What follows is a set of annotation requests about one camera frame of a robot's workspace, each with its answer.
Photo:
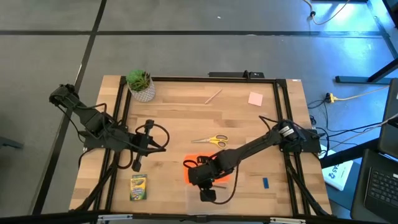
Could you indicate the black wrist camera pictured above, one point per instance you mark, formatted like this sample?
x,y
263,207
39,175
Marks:
x,y
137,165
207,195

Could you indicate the black bar-shaped device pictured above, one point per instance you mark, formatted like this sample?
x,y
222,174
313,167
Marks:
x,y
230,74

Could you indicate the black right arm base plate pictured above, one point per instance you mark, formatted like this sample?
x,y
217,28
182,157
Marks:
x,y
311,146

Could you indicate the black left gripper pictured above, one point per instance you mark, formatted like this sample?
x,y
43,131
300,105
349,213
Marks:
x,y
144,143

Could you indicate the black aluminium table frame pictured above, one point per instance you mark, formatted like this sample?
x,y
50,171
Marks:
x,y
202,79

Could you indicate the small blue eraser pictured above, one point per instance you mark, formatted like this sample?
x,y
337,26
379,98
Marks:
x,y
265,183

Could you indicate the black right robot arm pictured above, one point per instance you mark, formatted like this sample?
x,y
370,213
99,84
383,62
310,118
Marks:
x,y
255,144

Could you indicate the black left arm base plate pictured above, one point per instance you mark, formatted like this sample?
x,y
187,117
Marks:
x,y
90,144

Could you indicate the silver beam bracket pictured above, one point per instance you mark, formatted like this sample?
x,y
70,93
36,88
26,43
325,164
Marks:
x,y
115,217
287,221

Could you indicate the pink sticky note pad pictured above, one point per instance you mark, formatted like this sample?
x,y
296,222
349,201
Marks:
x,y
255,99

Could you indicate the green yellow crayon box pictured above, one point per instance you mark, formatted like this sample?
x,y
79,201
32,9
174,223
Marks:
x,y
138,188

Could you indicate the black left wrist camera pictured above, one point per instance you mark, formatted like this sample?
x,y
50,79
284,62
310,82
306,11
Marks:
x,y
137,165

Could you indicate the clear plastic pencil case base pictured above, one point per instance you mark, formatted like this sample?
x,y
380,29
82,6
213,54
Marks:
x,y
192,202

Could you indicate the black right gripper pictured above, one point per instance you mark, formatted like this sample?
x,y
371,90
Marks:
x,y
202,174

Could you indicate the white box with blue print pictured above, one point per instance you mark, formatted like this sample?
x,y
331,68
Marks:
x,y
339,177

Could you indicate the black overhead beam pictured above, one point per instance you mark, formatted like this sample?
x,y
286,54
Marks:
x,y
46,219

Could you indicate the grey floor object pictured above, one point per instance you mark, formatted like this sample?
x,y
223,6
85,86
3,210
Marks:
x,y
9,143

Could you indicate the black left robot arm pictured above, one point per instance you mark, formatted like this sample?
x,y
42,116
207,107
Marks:
x,y
93,119

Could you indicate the green plant in patterned pot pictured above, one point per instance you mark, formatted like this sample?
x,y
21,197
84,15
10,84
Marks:
x,y
143,93

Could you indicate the orange pencil case lid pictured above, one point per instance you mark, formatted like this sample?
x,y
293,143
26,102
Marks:
x,y
224,179

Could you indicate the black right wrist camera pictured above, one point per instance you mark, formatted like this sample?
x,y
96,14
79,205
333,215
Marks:
x,y
207,195

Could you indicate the dark desk leg frame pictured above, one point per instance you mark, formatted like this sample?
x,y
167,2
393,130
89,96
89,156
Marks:
x,y
357,80

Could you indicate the black laptop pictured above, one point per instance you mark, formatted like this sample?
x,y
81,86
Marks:
x,y
382,186

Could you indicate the wooden pencil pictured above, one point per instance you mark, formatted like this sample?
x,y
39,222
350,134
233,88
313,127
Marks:
x,y
213,96

